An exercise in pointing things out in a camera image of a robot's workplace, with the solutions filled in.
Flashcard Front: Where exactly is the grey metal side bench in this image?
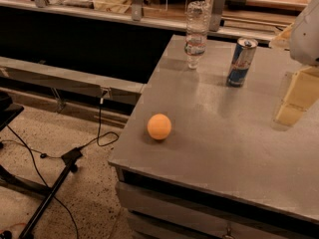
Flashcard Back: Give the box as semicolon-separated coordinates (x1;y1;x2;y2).
0;57;145;106

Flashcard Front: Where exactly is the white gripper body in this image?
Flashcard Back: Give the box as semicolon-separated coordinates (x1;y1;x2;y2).
289;0;319;66

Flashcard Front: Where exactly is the grey metal post middle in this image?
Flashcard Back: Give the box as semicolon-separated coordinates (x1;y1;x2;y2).
132;0;143;21

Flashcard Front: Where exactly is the black metal stand frame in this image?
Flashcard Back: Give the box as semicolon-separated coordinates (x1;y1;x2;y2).
0;93;84;239

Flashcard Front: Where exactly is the clear plastic water bottle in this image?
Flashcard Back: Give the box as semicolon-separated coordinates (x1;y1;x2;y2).
184;1;210;69

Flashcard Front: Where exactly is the blue silver energy drink can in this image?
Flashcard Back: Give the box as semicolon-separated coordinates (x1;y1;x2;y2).
226;37;258;87

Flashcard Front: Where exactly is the orange ball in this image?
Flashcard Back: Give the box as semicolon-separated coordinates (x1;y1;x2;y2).
147;114;171;140

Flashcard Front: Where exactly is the grey metal post right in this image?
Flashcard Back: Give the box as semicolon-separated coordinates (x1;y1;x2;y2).
209;0;225;32

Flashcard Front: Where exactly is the grey drawer cabinet under table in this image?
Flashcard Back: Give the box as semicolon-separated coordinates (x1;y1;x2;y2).
116;168;319;239

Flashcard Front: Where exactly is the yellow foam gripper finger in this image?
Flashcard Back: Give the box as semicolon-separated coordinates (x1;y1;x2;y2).
275;66;319;126
269;24;293;50

